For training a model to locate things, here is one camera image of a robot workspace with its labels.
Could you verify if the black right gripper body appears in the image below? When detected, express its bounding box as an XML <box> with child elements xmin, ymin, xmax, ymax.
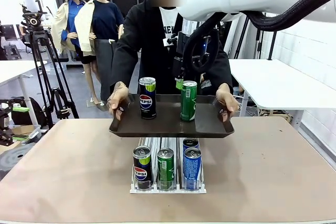
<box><xmin>176</xmin><ymin>31</ymin><xmax>211</xmax><ymax>63</ymax></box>

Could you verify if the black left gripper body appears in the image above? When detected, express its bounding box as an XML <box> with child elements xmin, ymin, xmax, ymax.
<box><xmin>0</xmin><ymin>105</ymin><xmax>14</xmax><ymax>146</ymax></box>

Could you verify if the green Chilsung cider can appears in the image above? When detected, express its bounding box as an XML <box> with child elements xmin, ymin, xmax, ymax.
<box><xmin>156</xmin><ymin>147</ymin><xmax>175</xmax><ymax>191</ymax></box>
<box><xmin>180</xmin><ymin>80</ymin><xmax>198</xmax><ymax>123</ymax></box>

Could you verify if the black Pepsi can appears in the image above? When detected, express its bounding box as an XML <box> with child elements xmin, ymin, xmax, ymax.
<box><xmin>133</xmin><ymin>145</ymin><xmax>153</xmax><ymax>191</ymax></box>
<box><xmin>138</xmin><ymin>77</ymin><xmax>158</xmax><ymax>120</ymax></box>

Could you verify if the dark brown serving tray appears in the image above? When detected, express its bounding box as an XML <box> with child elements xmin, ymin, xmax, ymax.
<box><xmin>109</xmin><ymin>93</ymin><xmax>235</xmax><ymax>139</ymax></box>

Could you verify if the person's right forearm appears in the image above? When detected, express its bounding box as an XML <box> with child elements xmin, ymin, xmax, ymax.
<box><xmin>110</xmin><ymin>35</ymin><xmax>140</xmax><ymax>91</ymax></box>

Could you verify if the person's left forearm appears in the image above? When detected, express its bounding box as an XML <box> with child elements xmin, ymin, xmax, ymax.
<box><xmin>209</xmin><ymin>49</ymin><xmax>234</xmax><ymax>95</ymax></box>

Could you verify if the person in black cardigan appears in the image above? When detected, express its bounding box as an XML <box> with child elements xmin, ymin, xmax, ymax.
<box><xmin>110</xmin><ymin>0</ymin><xmax>234</xmax><ymax>97</ymax></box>

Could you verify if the person's left hand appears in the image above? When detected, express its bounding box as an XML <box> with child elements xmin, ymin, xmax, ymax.
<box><xmin>215</xmin><ymin>82</ymin><xmax>240</xmax><ymax>122</ymax></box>

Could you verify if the person's right hand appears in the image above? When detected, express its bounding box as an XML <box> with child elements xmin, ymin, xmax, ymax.
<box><xmin>107</xmin><ymin>80</ymin><xmax>130</xmax><ymax>121</ymax></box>

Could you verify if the cardboard box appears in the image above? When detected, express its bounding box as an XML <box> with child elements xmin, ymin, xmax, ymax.
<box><xmin>10</xmin><ymin>124</ymin><xmax>42</xmax><ymax>144</ymax></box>

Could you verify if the black bag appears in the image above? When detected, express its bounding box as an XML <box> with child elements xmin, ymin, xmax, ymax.
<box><xmin>7</xmin><ymin>96</ymin><xmax>48</xmax><ymax>128</ymax></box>

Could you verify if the white table with white leg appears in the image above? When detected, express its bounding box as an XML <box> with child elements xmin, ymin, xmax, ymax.
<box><xmin>0</xmin><ymin>60</ymin><xmax>48</xmax><ymax>126</ymax></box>

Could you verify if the blue Pocari Sweat can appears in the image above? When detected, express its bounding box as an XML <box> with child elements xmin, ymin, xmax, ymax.
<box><xmin>183</xmin><ymin>147</ymin><xmax>202</xmax><ymax>191</ymax></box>
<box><xmin>182</xmin><ymin>137</ymin><xmax>200</xmax><ymax>154</ymax></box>

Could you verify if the black step stool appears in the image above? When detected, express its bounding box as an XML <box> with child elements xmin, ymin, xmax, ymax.
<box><xmin>3</xmin><ymin>45</ymin><xmax>22</xmax><ymax>61</ymax></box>

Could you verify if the clear white can dispenser rack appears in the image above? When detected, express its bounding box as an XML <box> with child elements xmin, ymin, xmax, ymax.
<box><xmin>129</xmin><ymin>137</ymin><xmax>207</xmax><ymax>195</ymax></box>

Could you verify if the black vertical stand pole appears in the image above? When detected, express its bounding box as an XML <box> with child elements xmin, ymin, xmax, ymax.
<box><xmin>256</xmin><ymin>27</ymin><xmax>264</xmax><ymax>60</ymax></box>

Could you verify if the large white rounded table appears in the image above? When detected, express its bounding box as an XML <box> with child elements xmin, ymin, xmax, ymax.
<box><xmin>227</xmin><ymin>58</ymin><xmax>336</xmax><ymax>132</ymax></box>

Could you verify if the black light stand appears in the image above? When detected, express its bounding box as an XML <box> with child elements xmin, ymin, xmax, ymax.
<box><xmin>267</xmin><ymin>30</ymin><xmax>278</xmax><ymax>61</ymax></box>

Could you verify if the mannequin in navy top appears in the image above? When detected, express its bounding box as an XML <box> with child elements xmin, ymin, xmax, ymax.
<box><xmin>74</xmin><ymin>0</ymin><xmax>125</xmax><ymax>107</ymax></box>

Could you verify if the mannequin in blue shirt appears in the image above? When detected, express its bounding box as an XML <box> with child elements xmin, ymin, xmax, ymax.
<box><xmin>51</xmin><ymin>0</ymin><xmax>89</xmax><ymax>65</ymax></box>

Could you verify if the black round base plate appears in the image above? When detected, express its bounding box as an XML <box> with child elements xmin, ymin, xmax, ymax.
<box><xmin>0</xmin><ymin>142</ymin><xmax>36</xmax><ymax>182</ymax></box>

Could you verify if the black camera tripod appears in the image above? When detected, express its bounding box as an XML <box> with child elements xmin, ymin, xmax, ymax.
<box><xmin>20</xmin><ymin>0</ymin><xmax>80</xmax><ymax>130</ymax></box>

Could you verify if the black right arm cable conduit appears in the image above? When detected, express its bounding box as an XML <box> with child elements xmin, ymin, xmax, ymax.
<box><xmin>183</xmin><ymin>0</ymin><xmax>336</xmax><ymax>74</ymax></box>

